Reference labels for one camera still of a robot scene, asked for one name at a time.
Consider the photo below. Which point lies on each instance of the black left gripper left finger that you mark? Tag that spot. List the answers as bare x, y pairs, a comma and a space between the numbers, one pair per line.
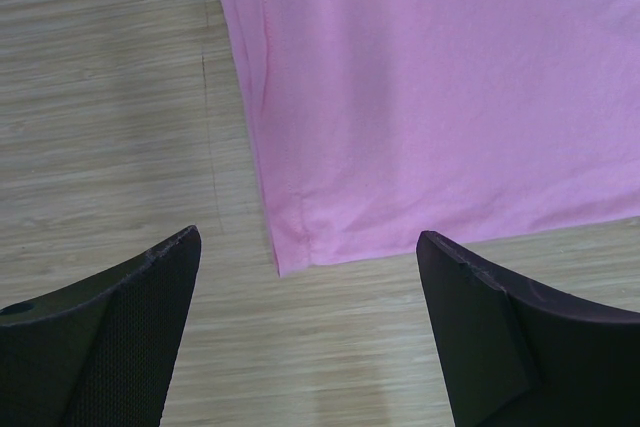
100, 351

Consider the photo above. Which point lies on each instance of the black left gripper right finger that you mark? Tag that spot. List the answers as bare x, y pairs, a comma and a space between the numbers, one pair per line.
516, 352

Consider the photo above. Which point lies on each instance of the pink t shirt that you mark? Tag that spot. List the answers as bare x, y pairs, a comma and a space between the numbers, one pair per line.
373, 120

